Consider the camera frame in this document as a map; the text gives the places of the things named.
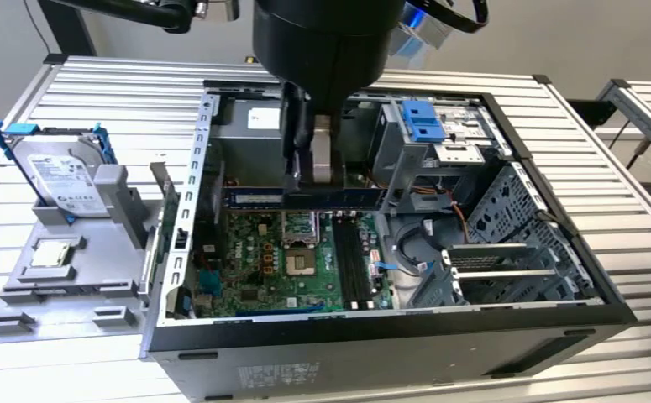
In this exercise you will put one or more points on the silver CPU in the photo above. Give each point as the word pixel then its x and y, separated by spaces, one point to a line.
pixel 50 254

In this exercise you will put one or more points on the blue chip heatsink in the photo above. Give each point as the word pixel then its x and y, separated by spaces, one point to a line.
pixel 209 283

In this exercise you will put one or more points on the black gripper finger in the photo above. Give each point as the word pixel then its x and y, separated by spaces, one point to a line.
pixel 293 134
pixel 321 147

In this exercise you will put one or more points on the RAM stick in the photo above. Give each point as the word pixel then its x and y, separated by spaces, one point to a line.
pixel 252 197

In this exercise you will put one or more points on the metal disk bay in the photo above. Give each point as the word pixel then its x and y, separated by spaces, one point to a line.
pixel 499 273

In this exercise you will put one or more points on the black RAM slot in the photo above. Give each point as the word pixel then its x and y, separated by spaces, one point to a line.
pixel 347 260
pixel 360 260

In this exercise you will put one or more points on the grey optical drive cage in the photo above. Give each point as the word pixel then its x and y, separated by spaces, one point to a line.
pixel 403 168

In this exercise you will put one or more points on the blue plastic drive latch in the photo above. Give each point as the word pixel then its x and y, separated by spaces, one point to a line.
pixel 417 112
pixel 428 132

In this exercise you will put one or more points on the blue expansion slot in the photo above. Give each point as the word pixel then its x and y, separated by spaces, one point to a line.
pixel 280 311

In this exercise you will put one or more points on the black open PC case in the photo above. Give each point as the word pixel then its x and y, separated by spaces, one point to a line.
pixel 359 357

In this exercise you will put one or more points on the grey power supply unit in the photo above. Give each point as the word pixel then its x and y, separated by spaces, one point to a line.
pixel 246 147

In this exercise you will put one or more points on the green motherboard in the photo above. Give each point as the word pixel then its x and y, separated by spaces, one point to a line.
pixel 313 289

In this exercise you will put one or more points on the black vertical post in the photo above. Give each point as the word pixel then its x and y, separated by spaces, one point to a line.
pixel 72 33

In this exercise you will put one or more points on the CPU socket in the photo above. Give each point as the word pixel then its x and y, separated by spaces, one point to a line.
pixel 301 262

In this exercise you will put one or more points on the black box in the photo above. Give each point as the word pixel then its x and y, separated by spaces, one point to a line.
pixel 588 111

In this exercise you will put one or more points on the grey parts rack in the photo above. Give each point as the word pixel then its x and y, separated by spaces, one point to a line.
pixel 106 260

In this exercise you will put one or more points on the hard disk in blue carrier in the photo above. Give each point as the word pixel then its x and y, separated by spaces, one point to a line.
pixel 58 176

